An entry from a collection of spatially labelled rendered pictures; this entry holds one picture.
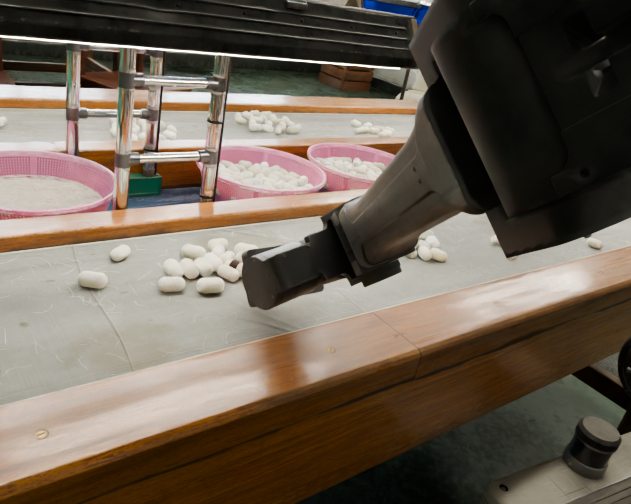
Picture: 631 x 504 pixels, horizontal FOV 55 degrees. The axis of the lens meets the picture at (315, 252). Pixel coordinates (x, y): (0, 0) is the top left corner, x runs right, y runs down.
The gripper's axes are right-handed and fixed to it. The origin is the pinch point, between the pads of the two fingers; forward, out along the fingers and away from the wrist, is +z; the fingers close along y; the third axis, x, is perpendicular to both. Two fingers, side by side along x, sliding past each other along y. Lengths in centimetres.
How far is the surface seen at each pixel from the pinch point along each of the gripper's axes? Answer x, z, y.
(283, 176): -24, 32, -34
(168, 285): -2.0, 3.8, 9.5
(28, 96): -58, 69, 4
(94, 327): 1.6, 1.9, 20.3
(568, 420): 57, 45, -135
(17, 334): 0.7, 3.3, 28.0
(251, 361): 9.3, -11.7, 9.1
